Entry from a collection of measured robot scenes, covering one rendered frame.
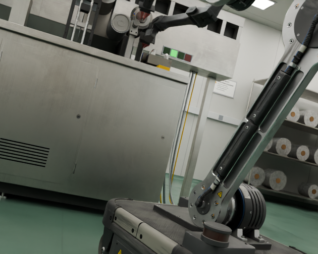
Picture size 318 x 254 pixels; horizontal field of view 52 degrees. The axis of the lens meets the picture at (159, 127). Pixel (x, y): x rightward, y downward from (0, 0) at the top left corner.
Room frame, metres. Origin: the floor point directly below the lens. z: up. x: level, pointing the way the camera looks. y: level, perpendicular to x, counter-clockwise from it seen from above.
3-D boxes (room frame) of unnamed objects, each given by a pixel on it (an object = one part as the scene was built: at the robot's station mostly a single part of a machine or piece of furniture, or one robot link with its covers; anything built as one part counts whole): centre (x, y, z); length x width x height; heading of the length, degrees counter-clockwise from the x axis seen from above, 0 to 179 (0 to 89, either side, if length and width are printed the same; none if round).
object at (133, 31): (2.04, 0.30, 1.05); 0.06 x 0.05 x 0.31; 16
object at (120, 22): (2.17, 0.43, 1.17); 0.26 x 0.12 x 0.12; 16
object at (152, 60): (2.29, 0.15, 1.00); 0.40 x 0.16 x 0.06; 16
